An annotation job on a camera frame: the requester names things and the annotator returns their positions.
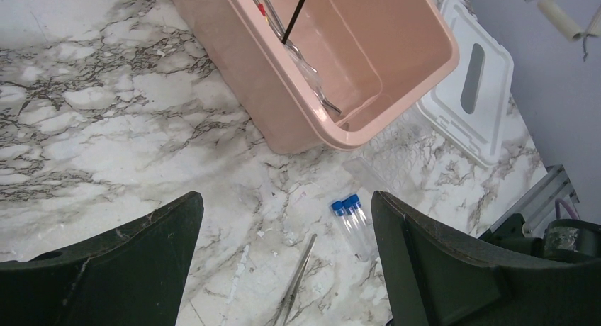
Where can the white tubing pieces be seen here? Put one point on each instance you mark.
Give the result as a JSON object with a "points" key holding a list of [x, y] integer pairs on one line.
{"points": [[567, 26]]}

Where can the two blue capped vials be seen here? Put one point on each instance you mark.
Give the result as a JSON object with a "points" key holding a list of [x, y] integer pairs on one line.
{"points": [[356, 226]]}

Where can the pink plastic bin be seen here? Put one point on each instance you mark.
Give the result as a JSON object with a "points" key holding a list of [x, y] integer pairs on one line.
{"points": [[376, 59]]}

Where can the clear plastic well plate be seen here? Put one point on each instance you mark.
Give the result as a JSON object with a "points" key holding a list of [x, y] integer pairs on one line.
{"points": [[385, 163]]}

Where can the metal crucible tongs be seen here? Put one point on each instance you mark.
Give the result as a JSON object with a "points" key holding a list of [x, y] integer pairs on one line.
{"points": [[283, 34]]}

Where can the white plastic lid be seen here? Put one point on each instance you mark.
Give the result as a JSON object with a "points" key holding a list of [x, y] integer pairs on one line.
{"points": [[469, 106]]}

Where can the metal tweezers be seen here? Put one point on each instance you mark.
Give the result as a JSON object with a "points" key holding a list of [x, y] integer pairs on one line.
{"points": [[284, 309]]}

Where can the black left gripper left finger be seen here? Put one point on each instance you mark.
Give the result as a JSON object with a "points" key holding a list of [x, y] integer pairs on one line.
{"points": [[133, 274]]}

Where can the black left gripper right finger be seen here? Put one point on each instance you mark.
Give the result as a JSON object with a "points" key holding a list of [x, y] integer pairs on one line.
{"points": [[437, 275]]}

